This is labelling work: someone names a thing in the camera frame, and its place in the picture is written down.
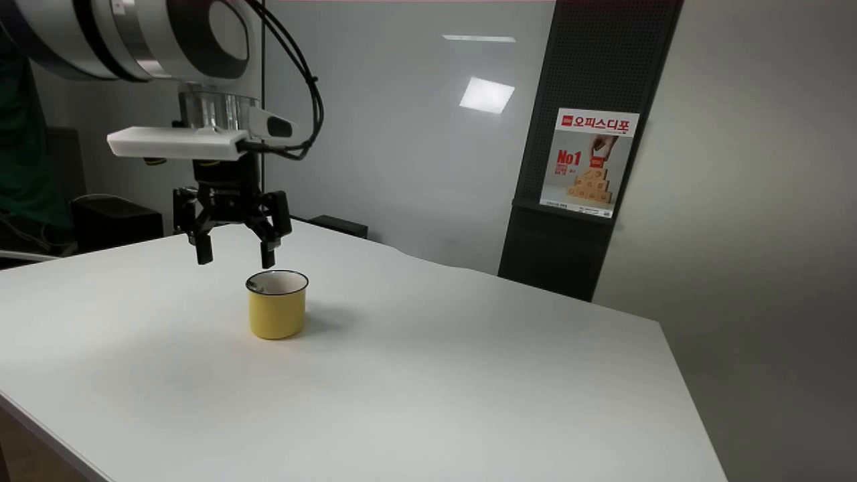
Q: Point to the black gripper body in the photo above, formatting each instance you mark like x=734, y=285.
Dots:
x=228, y=193

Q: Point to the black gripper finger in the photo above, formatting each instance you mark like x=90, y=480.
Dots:
x=267, y=245
x=202, y=243

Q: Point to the yellow enamel mug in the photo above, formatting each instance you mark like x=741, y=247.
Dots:
x=277, y=312

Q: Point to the small dark block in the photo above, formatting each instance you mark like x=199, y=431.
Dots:
x=341, y=225

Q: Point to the black box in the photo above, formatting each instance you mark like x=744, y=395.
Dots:
x=115, y=221

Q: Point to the white glossy whiteboard panel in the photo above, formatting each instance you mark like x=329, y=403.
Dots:
x=420, y=136

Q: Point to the red and white poster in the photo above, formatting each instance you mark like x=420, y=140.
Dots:
x=589, y=161

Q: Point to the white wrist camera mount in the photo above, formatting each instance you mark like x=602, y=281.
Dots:
x=184, y=140

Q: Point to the dark vertical wall panel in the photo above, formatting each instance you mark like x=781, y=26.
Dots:
x=590, y=62

